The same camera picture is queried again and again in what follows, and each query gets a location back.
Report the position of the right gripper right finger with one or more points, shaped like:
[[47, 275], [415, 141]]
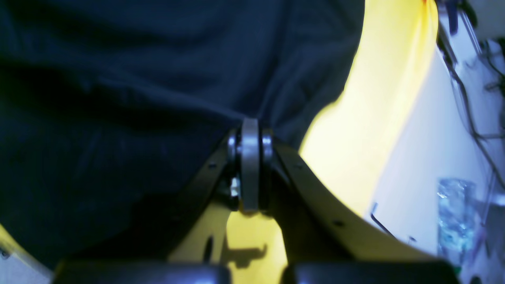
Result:
[[325, 242]]

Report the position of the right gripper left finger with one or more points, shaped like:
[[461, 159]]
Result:
[[189, 250]]

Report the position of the dark navy T-shirt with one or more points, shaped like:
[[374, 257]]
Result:
[[109, 107]]

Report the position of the yellow table cloth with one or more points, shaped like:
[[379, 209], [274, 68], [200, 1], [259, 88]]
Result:
[[349, 141]]

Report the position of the clear plastic bottle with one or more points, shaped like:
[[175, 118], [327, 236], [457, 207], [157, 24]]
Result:
[[456, 219]]

